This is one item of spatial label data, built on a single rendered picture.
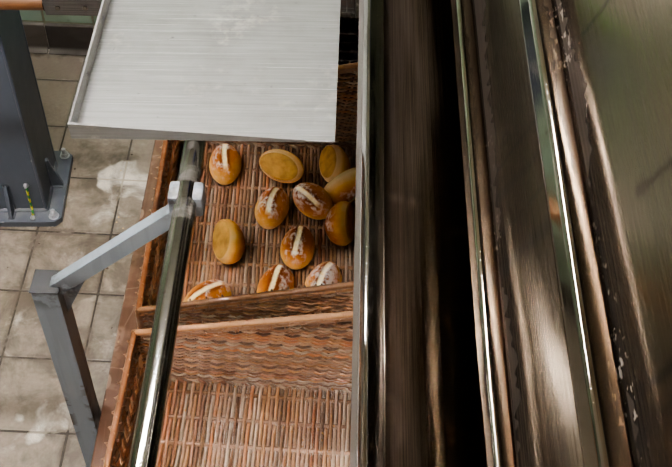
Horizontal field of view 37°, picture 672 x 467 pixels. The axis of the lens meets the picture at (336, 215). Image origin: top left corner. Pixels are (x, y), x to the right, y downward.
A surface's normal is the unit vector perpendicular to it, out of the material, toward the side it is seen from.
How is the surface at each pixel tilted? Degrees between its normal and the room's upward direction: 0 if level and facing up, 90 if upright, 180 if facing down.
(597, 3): 70
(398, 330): 11
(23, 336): 0
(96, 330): 0
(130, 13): 3
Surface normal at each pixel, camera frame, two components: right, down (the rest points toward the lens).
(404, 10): 0.23, -0.62
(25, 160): 0.04, 0.77
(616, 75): -0.92, -0.26
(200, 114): 0.00, -0.65
